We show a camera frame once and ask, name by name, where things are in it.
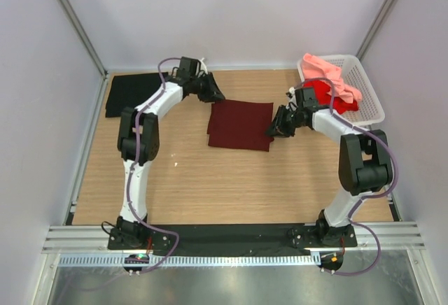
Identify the right aluminium frame post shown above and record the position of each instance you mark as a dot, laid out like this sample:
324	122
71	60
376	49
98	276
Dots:
379	20

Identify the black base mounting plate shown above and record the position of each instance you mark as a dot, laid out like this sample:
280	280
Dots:
237	240

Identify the folded black t shirt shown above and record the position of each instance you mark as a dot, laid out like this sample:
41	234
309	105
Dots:
130	91

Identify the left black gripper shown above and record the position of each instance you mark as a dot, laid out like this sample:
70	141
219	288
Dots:
213	94

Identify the pink t shirt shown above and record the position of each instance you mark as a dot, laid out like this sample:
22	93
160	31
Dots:
316	67

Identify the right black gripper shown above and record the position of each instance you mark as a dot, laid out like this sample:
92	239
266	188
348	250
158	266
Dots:
278	127

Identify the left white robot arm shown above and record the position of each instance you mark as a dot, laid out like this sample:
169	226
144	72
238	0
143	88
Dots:
139	144

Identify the aluminium frame post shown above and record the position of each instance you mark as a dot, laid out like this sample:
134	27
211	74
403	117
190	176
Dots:
379	20
82	35

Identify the dark red t shirt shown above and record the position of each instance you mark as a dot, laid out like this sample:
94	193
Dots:
240	125

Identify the white slotted cable duct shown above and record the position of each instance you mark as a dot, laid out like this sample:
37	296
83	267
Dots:
140	260

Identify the left aluminium frame post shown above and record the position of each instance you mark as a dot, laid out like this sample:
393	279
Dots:
82	35

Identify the white plastic basket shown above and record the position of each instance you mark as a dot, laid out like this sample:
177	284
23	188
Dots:
370	111

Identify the aluminium front rail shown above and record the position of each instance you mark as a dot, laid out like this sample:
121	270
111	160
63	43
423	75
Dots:
70	239

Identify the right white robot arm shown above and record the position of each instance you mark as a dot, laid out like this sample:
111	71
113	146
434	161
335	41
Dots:
364	164

